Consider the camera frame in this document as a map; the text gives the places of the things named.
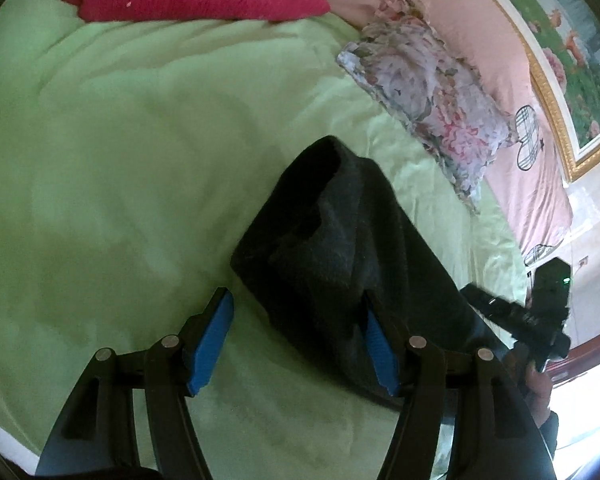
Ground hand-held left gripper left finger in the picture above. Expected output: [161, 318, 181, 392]
[34, 287, 235, 480]

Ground person's right hand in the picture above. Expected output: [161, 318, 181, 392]
[517, 345, 556, 426]

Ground black pants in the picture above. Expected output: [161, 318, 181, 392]
[230, 135, 506, 413]

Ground floral pillow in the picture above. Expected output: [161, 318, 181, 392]
[336, 0, 513, 216]

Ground pink printed bed sheet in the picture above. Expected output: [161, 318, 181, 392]
[307, 0, 576, 271]

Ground person's right forearm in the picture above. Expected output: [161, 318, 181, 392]
[532, 410, 561, 461]

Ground gold framed flower picture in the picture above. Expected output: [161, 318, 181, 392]
[455, 0, 600, 183]

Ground green bed blanket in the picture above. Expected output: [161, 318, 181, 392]
[0, 0, 533, 476]

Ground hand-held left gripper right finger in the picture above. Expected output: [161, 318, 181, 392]
[362, 294, 557, 480]

